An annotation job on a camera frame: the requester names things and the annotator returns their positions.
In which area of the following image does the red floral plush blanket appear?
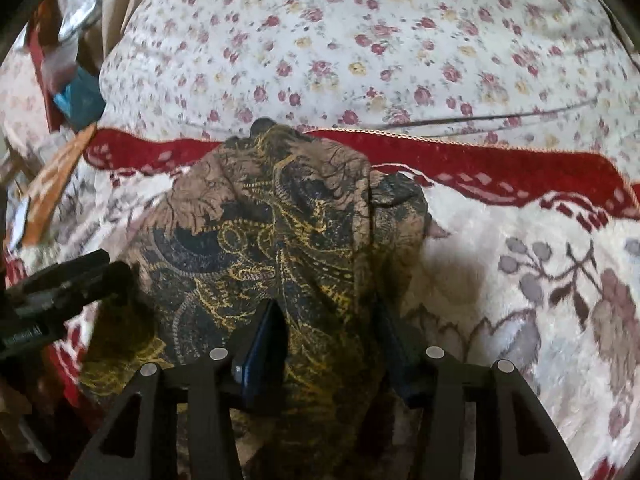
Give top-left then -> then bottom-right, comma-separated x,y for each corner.
15,130 -> 639,479

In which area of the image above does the floral cushioned chair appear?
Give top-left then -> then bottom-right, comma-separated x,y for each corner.
0,26 -> 50,158

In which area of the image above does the silver foil bag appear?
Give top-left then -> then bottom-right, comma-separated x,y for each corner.
56,0 -> 102,44

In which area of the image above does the blue plastic bag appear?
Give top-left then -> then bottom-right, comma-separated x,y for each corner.
53,66 -> 105,131

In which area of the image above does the black cable on bed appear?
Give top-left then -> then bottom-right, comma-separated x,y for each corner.
399,96 -> 601,129

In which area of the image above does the white floral bed sheet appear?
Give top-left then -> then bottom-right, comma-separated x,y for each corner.
100,0 -> 639,180

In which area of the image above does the brown patterned garment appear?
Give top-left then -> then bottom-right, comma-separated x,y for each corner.
80,119 -> 431,479

